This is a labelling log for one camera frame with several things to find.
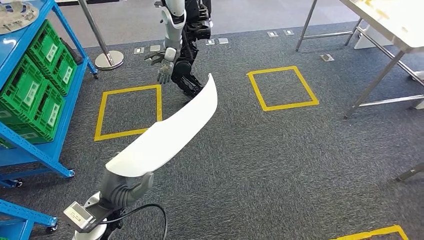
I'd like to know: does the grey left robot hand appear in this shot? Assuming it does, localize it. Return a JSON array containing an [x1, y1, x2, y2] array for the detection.
[[100, 168, 155, 202]]

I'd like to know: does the white curved plastic part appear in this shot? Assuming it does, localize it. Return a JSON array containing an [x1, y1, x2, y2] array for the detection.
[[104, 73, 219, 178]]

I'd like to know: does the green plastic crate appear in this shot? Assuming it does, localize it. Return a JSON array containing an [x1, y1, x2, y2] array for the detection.
[[0, 54, 46, 126], [27, 19, 66, 76], [0, 82, 66, 144], [48, 48, 79, 98]]

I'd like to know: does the black ribbed object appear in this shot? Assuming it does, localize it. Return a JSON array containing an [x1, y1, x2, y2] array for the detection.
[[58, 37, 84, 66]]

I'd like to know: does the standing humanoid robot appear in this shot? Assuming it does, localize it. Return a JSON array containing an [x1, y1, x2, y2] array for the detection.
[[144, 0, 214, 99]]

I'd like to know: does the grey wheel hubcap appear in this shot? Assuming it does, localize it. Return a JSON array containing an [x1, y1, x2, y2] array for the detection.
[[0, 0, 40, 35]]

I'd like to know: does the white desk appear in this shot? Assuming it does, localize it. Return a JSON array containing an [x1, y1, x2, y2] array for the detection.
[[353, 24, 395, 51]]

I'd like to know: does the steel table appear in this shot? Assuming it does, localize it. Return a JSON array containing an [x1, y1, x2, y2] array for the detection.
[[294, 0, 424, 120]]

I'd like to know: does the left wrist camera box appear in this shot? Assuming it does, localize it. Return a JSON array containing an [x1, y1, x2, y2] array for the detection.
[[62, 201, 97, 234]]

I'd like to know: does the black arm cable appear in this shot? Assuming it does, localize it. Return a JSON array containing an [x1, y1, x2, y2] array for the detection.
[[96, 203, 169, 240]]

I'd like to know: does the chrome stanchion post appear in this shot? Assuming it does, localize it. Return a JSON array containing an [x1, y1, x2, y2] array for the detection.
[[77, 0, 125, 71]]

